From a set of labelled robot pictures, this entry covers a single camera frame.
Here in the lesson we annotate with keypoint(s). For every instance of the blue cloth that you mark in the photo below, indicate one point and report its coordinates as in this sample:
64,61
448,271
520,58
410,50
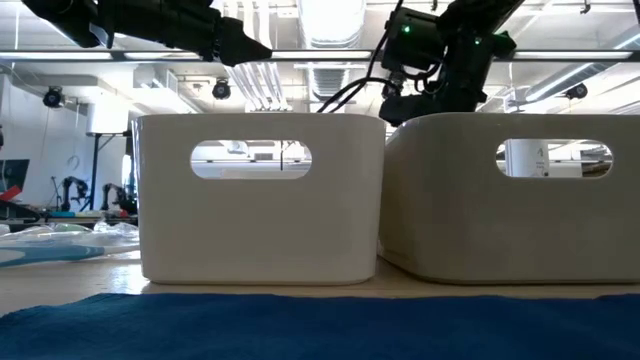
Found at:
320,330

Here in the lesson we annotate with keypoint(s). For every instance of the black background robot arm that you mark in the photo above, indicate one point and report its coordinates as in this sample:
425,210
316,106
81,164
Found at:
75,187

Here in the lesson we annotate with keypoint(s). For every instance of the white ceiling unit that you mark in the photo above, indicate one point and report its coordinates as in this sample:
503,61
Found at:
107,117

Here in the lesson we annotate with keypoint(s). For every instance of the white pillar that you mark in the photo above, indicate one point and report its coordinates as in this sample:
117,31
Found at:
525,160

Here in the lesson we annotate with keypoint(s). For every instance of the dark monitor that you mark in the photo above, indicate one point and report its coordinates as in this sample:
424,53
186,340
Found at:
14,175

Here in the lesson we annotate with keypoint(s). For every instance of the black overhead frame beam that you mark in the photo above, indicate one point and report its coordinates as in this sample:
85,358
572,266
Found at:
118,55

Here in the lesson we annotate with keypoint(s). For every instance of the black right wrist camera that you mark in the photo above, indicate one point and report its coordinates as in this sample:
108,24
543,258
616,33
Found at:
415,45

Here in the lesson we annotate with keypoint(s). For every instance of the white plastic bin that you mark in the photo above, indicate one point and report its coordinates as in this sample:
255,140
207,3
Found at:
260,230

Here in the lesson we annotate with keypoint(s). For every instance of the red object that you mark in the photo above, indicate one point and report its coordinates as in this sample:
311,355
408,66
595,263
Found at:
10,194

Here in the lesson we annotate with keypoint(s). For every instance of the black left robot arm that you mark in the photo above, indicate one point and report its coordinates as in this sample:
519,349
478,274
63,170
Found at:
65,17

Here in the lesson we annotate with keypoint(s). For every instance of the white ceiling pipes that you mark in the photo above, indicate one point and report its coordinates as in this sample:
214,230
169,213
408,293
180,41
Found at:
265,90

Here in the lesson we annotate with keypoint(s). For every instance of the black stand pole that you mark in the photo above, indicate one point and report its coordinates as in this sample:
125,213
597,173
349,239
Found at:
94,170

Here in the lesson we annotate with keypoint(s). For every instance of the silver ceiling duct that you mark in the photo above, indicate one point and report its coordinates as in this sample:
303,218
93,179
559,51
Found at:
330,25

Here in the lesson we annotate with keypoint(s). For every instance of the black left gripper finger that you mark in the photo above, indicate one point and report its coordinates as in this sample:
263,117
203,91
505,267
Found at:
240,45

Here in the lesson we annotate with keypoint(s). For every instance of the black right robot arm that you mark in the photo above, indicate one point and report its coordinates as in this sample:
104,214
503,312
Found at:
480,12

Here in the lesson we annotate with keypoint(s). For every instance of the green toothbrush in wrapper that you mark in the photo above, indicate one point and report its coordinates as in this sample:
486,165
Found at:
70,230

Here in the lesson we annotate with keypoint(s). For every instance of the grey plastic bin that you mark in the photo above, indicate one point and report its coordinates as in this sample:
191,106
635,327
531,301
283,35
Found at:
510,230

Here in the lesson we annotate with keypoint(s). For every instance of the black ceiling spotlight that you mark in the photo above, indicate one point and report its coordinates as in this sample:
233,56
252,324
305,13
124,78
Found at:
53,97
577,91
221,90

